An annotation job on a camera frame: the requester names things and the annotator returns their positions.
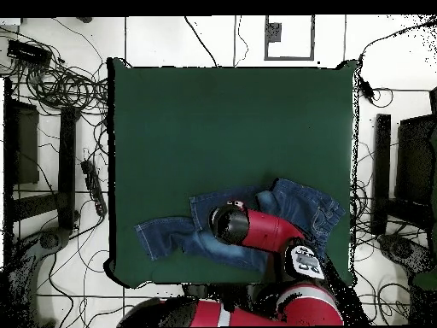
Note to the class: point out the dark green table cloth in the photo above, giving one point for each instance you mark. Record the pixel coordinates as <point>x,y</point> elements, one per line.
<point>222,130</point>

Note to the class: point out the blue denim jeans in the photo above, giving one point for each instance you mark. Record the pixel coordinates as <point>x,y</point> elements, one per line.
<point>300,201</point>

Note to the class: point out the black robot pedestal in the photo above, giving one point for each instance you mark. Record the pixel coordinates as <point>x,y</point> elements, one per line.
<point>205,290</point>

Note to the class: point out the black power strip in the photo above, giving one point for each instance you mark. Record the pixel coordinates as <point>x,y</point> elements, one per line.
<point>94,188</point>

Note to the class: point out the green round object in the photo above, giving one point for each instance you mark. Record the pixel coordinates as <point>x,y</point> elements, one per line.
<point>425,281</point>

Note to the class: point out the grey tripod base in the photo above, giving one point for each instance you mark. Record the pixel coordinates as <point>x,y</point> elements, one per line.
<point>403,251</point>
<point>49,239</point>

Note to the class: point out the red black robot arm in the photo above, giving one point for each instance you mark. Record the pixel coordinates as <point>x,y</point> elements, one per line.
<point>266,232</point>

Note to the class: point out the grey square floor frame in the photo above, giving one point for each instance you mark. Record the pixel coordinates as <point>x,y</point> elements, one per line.
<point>289,58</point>

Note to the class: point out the dark flat panel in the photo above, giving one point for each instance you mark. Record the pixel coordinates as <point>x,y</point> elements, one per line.
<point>27,143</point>
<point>414,157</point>

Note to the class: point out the black stand frame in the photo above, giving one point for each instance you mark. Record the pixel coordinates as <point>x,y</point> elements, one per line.
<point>66,164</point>
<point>381,171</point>

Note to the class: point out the black electronics box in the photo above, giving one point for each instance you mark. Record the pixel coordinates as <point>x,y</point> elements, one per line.
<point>29,53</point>

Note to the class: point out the dark grey square plate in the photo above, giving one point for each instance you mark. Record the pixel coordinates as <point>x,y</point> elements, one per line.
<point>273,32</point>

